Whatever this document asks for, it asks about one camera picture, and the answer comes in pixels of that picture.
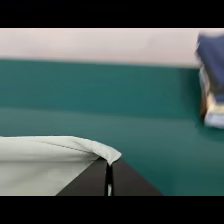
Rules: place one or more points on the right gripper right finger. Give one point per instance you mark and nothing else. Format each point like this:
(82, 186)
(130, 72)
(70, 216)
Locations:
(128, 181)

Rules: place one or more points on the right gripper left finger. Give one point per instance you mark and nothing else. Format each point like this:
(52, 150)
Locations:
(92, 181)

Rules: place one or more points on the heap of clothes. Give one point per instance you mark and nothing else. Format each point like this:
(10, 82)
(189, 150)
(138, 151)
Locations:
(213, 116)

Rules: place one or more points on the dark blue garment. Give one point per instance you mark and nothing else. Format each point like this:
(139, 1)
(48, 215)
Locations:
(213, 56)

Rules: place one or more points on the cream shirt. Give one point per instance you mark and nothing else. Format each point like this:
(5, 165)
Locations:
(36, 166)

